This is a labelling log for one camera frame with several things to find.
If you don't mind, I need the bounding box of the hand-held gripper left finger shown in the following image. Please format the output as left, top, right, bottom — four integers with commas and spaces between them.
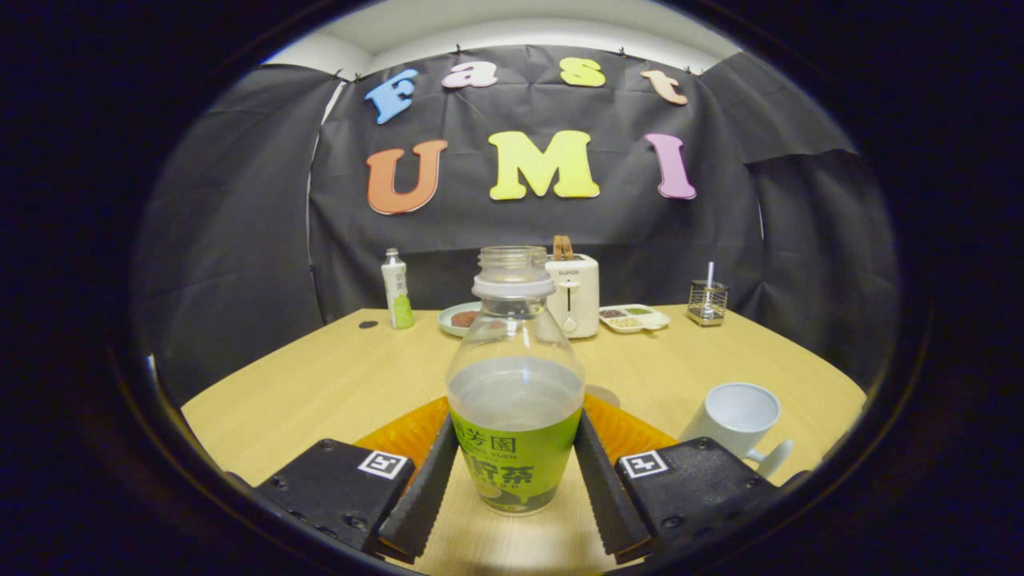
256, 396, 461, 561

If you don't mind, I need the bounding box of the wooden table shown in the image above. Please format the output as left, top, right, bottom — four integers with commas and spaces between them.
182, 304, 867, 576

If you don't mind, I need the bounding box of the clear glass tumbler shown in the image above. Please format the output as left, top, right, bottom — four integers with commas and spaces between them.
686, 279, 730, 327

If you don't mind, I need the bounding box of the pale green plate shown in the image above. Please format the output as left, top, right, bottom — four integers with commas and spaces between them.
438, 302, 483, 338

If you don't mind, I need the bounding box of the black backdrop cloth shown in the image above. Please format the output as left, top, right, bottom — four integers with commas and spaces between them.
132, 44, 901, 405

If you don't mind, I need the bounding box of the small white green capped bottle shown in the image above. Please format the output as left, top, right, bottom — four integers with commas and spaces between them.
381, 248, 415, 330

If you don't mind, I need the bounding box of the white divided snack dish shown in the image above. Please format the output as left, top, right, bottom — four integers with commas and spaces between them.
598, 304, 671, 334

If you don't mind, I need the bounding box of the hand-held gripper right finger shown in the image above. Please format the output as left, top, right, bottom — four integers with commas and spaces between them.
574, 394, 789, 565

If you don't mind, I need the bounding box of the clear juice bottle green label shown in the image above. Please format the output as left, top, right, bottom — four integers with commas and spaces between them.
446, 246, 586, 517

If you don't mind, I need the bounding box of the cream toaster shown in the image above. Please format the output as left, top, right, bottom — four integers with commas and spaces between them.
546, 254, 601, 339

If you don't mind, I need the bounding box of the pale blue cup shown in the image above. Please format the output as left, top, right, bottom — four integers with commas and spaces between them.
679, 382, 795, 479

